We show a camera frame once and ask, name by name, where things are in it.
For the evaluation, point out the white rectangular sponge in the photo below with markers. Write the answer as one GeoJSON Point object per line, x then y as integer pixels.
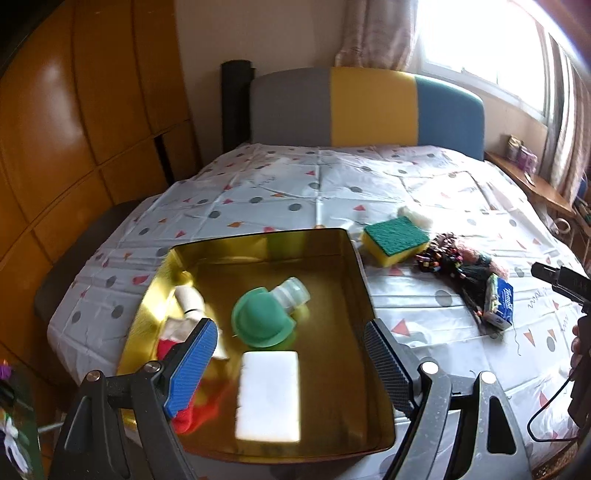
{"type": "Point", "coordinates": [268, 408]}

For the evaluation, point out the beige curtain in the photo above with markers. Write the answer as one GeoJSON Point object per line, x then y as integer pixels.
{"type": "Point", "coordinates": [380, 34]}

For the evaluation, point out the white crumpled plastic bag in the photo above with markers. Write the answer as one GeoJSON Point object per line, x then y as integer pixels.
{"type": "Point", "coordinates": [418, 215]}

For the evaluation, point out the blue tissue pack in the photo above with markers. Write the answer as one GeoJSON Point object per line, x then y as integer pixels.
{"type": "Point", "coordinates": [499, 303]}

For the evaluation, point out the wooden wardrobe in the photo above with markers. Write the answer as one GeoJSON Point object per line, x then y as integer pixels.
{"type": "Point", "coordinates": [94, 113]}

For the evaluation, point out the black beaded braided hairpiece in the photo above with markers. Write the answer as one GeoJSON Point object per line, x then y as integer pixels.
{"type": "Point", "coordinates": [467, 270]}

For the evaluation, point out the red white christmas stocking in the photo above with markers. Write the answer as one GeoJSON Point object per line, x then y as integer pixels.
{"type": "Point", "coordinates": [177, 330]}

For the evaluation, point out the yellow green scrub sponge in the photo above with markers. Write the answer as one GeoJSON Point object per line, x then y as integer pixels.
{"type": "Point", "coordinates": [393, 241]}

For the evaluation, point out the clear plastic bottle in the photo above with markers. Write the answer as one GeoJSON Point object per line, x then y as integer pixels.
{"type": "Point", "coordinates": [291, 294]}

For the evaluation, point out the gold tin tray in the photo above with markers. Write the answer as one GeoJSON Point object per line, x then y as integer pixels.
{"type": "Point", "coordinates": [344, 410]}

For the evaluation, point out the grey yellow blue headboard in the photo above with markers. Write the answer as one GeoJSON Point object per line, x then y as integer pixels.
{"type": "Point", "coordinates": [355, 107]}

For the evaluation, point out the right human hand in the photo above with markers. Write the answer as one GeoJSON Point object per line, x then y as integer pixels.
{"type": "Point", "coordinates": [575, 349]}

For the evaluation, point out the wooden side shelf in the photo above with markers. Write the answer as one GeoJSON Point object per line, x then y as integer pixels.
{"type": "Point", "coordinates": [536, 188]}

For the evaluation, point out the purple jar on shelf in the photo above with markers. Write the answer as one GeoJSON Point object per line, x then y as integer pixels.
{"type": "Point", "coordinates": [521, 156]}

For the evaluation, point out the patterned grey bed sheet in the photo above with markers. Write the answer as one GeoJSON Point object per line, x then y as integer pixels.
{"type": "Point", "coordinates": [260, 188]}

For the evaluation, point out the black rolled mat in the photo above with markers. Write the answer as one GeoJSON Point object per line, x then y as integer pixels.
{"type": "Point", "coordinates": [236, 78]}

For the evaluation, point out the dark padded left gripper right finger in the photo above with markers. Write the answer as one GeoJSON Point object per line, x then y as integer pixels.
{"type": "Point", "coordinates": [397, 367]}

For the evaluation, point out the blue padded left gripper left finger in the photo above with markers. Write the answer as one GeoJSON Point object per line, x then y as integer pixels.
{"type": "Point", "coordinates": [184, 365]}

